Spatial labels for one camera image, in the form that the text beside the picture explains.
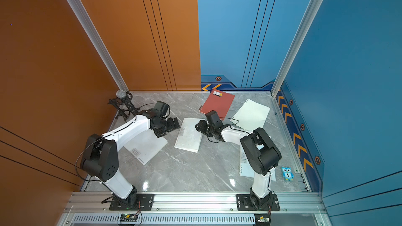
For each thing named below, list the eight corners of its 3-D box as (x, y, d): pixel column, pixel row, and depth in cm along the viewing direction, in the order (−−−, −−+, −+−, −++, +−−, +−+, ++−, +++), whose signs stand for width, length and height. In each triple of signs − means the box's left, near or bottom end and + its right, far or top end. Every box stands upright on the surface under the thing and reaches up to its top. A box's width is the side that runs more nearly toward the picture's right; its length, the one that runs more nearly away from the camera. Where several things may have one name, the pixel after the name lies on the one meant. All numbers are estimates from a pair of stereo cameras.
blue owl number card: (284, 180, 82) (286, 179, 80) (280, 168, 86) (282, 167, 84) (293, 180, 82) (295, 179, 80) (289, 168, 86) (290, 167, 84)
